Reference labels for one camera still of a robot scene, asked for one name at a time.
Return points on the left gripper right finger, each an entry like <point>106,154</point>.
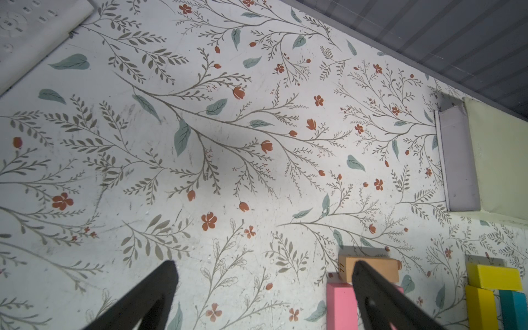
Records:
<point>383,306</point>

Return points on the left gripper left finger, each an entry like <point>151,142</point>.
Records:
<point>146,306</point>

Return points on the tan block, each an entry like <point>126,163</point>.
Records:
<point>387,267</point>

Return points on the yellow block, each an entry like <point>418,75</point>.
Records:
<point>491,277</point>
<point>481,309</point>

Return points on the teal block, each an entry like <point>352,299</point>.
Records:
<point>514,310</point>

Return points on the pale green workspace book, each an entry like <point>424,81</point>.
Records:
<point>483,155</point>

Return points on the white remote control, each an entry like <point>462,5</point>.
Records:
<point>31,29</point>

